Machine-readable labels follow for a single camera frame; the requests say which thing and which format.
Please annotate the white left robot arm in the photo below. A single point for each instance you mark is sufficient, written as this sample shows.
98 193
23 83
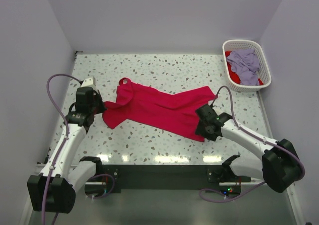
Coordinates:
55 188

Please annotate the white perforated laundry basket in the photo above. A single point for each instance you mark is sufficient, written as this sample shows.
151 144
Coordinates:
263 73

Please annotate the crimson red t shirt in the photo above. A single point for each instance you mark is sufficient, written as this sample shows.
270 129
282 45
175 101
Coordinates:
173 113

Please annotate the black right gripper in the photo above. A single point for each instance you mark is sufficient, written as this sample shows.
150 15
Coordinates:
199 130

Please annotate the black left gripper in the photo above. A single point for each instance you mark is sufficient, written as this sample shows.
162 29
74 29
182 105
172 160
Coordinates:
96 95

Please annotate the lavender t shirt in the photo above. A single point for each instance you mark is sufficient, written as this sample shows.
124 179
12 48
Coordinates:
245 66

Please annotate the red t shirt in basket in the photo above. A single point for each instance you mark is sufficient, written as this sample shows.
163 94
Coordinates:
234 76

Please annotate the aluminium extrusion rail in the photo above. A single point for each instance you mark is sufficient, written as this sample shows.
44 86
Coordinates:
273 172

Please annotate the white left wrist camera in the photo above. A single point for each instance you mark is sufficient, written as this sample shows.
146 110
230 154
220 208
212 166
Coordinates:
89 82

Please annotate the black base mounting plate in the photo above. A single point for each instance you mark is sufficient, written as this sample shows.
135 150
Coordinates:
163 177

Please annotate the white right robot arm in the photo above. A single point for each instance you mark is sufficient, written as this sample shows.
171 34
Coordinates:
260 146

